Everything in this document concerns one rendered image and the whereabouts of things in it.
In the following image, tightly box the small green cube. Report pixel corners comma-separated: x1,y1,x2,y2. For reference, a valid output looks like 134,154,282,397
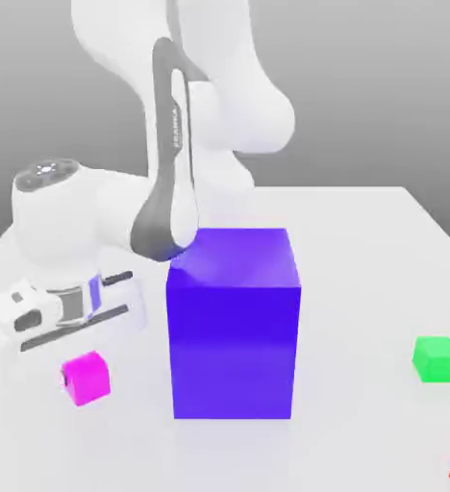
412,335,450,384

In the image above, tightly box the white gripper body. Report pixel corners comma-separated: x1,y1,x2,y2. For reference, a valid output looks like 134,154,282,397
0,275,149,380

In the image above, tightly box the large blue box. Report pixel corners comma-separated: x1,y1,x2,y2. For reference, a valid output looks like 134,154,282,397
165,227,302,421

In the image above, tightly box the small magenta cube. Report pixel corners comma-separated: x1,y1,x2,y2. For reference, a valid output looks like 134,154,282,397
60,350,113,407

